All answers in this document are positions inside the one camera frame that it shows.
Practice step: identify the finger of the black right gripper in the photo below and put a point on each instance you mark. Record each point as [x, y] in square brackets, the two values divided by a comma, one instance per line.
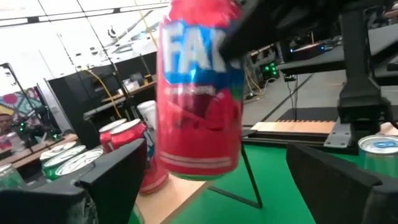
[239, 31]

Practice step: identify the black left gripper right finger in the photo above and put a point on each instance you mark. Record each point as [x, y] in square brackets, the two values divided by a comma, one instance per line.
[335, 193]

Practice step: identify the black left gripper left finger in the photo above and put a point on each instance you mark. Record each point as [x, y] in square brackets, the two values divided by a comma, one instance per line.
[118, 186]

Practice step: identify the green Sprite soda can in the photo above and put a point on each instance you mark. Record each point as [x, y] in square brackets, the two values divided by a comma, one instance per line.
[81, 163]
[57, 149]
[66, 156]

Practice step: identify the red Fanta soda can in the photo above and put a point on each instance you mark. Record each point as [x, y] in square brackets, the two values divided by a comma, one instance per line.
[129, 137]
[105, 140]
[199, 124]

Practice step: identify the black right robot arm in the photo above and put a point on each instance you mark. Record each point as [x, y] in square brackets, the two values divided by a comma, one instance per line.
[357, 62]

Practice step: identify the green table mat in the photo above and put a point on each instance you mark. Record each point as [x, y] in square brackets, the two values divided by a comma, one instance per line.
[280, 193]

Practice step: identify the white bucket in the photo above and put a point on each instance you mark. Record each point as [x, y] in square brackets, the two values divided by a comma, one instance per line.
[147, 113]

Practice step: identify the black cabinet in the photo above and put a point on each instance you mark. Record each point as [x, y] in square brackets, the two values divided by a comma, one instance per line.
[77, 93]

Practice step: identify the person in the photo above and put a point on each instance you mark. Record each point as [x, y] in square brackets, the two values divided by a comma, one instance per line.
[5, 123]

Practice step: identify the grey metal base plate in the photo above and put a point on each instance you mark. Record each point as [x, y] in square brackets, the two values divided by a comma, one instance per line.
[339, 135]

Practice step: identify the wooden shelf with black frame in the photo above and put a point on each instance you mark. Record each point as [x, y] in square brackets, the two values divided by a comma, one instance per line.
[174, 202]

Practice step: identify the colourful wall mural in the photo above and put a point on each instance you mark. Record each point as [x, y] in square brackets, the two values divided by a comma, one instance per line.
[18, 104]

